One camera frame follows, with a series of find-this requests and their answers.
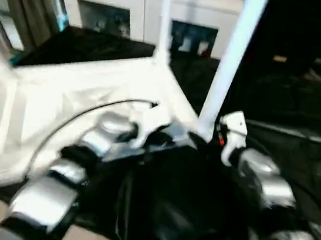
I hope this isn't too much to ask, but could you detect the white plastic table top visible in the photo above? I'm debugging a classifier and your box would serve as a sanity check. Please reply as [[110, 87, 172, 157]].
[[0, 36, 216, 229]]

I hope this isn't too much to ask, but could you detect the black plastic mat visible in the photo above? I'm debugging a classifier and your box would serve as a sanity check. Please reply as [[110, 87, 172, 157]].
[[0, 15, 321, 240]]

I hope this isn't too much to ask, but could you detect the black box with yellow label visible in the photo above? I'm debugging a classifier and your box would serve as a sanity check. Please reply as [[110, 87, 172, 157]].
[[234, 0, 321, 82]]

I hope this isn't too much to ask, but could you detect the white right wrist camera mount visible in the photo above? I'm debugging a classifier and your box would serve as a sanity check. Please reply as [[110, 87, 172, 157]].
[[212, 108, 252, 170]]

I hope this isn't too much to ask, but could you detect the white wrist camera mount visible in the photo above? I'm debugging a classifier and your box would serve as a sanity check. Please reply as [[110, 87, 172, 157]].
[[212, 108, 252, 170], [126, 100, 175, 154]]

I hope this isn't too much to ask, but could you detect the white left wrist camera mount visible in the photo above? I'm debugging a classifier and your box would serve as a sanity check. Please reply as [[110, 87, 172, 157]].
[[126, 100, 175, 154]]

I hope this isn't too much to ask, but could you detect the teal plastic frame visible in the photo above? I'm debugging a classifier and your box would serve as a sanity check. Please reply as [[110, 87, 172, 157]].
[[7, 50, 25, 67]]

